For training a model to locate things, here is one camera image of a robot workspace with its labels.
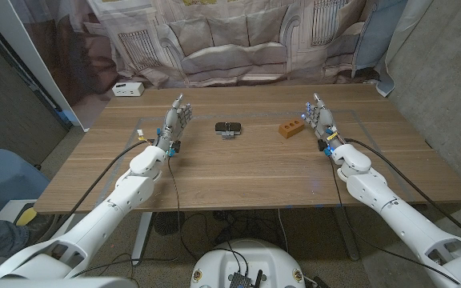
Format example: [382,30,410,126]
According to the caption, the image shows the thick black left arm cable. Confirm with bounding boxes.
[56,138,154,231]

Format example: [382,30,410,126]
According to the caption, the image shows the grey table leg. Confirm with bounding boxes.
[332,206,360,262]

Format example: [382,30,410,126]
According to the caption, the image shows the black module on torso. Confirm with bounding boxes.
[228,270,264,288]

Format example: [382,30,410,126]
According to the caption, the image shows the white robot torso base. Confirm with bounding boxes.
[190,238,307,288]

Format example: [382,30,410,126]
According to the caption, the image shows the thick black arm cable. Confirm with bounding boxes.
[56,138,154,231]
[343,138,461,244]

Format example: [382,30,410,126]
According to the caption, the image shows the dark shoe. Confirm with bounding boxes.
[25,214,59,241]

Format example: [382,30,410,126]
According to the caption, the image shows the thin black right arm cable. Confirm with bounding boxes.
[328,154,461,286]

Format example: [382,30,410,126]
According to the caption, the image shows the black round floor fan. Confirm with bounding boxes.
[153,210,186,236]

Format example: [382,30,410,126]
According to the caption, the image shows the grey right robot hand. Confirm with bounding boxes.
[301,92,343,151]

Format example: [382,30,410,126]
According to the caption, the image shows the grey fabric cloth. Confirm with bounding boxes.
[9,0,435,130]

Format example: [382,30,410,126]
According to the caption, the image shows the orange brick block with holes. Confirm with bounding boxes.
[278,118,306,139]

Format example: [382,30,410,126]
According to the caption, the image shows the white floor platform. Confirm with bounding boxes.
[0,198,39,225]

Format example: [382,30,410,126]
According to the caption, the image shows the white partition panel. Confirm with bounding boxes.
[0,0,90,132]

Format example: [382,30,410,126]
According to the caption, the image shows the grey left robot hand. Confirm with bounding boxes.
[154,93,194,150]

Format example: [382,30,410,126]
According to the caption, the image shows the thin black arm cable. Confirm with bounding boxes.
[167,154,199,263]
[328,154,461,286]

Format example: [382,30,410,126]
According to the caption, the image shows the white table leg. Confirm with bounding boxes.
[130,211,154,266]

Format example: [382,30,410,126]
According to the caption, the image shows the tangled black floor cables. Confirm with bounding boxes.
[178,210,291,261]

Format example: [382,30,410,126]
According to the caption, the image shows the blue chair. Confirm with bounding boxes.
[0,148,51,219]

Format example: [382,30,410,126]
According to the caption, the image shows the white power box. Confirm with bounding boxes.
[111,82,146,98]

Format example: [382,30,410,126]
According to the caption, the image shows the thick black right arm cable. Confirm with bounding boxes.
[343,138,461,244]

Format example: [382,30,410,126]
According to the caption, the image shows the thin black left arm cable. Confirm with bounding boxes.
[167,154,199,263]

